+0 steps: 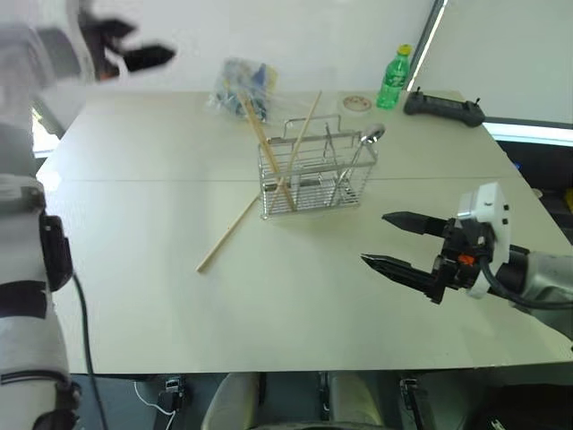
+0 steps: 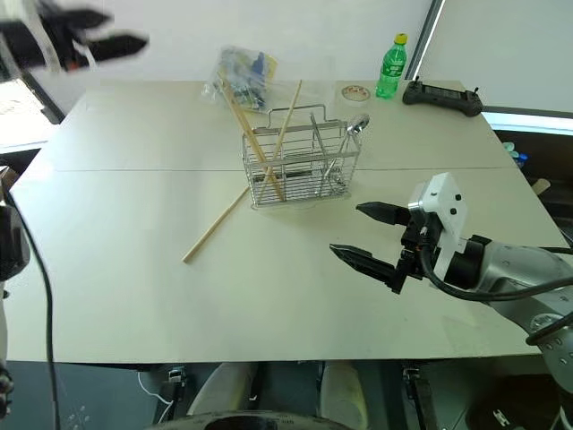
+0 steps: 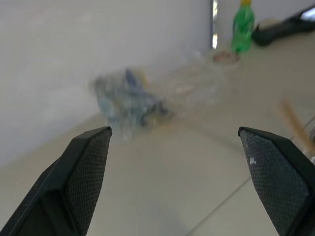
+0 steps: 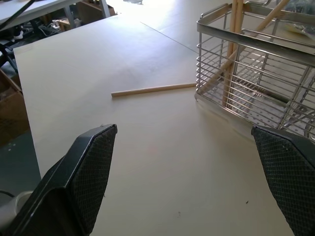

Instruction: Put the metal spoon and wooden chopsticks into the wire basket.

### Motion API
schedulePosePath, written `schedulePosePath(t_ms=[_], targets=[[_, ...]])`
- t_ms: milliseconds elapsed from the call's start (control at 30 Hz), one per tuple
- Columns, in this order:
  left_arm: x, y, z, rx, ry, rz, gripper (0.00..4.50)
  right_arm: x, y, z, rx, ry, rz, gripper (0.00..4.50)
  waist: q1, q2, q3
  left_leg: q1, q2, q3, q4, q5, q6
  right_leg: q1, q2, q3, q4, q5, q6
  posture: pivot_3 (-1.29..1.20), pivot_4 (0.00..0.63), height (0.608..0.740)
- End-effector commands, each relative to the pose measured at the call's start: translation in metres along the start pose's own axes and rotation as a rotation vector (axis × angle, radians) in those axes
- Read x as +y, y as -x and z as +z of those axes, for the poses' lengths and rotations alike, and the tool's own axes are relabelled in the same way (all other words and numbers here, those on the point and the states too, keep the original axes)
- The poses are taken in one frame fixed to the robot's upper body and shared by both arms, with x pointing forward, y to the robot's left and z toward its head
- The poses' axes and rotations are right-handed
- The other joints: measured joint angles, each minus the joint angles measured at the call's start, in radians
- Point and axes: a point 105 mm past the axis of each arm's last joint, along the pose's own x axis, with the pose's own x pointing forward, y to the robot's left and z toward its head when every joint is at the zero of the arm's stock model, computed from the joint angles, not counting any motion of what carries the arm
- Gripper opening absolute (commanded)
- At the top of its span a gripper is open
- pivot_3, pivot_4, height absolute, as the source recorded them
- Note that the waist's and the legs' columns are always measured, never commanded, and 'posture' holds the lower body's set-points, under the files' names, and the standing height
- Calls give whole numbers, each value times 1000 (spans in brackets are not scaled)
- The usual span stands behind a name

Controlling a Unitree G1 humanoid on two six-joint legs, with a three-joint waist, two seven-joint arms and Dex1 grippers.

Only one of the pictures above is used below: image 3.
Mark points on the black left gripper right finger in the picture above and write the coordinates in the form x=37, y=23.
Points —
x=278, y=172

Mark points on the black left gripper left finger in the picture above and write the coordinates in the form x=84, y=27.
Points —
x=73, y=177

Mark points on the wooden chopstick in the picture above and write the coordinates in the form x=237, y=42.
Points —
x=300, y=124
x=292, y=120

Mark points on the blue item with yellow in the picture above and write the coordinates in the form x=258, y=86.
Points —
x=140, y=93

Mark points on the clear plastic bag with items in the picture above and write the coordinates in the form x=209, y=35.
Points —
x=192, y=86

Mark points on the black angular object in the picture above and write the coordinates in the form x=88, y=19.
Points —
x=283, y=28

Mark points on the green plastic bottle yellow cap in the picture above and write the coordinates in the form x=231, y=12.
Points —
x=243, y=27

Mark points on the shiny vertical metal strip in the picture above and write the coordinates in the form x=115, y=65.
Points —
x=214, y=24

